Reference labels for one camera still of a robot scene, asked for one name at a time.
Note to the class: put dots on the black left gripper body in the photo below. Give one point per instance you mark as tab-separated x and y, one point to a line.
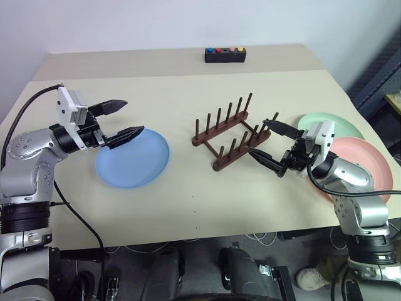
94	135

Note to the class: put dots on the dark rounded shape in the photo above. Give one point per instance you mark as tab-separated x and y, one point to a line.
163	272
241	272

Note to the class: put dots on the dark blue ribbed panel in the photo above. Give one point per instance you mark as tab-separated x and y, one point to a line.
376	78

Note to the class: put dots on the white shoe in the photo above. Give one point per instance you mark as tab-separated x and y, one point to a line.
310	279

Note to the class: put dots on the brown wooden dish rack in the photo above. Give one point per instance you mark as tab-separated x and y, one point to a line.
219	129

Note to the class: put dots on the black button box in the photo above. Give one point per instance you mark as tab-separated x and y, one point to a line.
224	58

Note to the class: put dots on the blue plate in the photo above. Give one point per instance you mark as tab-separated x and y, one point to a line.
134	166

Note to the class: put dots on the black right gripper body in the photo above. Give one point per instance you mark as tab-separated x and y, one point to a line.
294	158

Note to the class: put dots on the black metal frame with caster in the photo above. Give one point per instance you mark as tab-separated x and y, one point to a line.
279	279

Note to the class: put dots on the pinkish red plate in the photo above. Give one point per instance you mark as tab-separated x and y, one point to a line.
369	156

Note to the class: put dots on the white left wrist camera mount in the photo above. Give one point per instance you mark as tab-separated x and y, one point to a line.
65	106

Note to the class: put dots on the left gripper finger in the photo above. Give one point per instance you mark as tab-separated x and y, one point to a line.
109	107
125	135

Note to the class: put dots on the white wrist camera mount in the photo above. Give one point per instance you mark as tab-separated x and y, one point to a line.
322	135
65	106

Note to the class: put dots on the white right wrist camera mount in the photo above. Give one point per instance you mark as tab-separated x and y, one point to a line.
322	135

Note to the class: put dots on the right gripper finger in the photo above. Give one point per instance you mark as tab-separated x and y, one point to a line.
266	158
282	128

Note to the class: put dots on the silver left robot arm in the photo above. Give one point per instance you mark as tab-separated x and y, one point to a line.
25	175

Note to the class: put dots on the green plate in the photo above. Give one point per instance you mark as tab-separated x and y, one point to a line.
344	125

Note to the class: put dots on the beige table cloth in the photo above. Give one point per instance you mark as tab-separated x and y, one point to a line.
188	194

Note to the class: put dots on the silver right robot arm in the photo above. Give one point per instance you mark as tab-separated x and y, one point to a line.
354	175

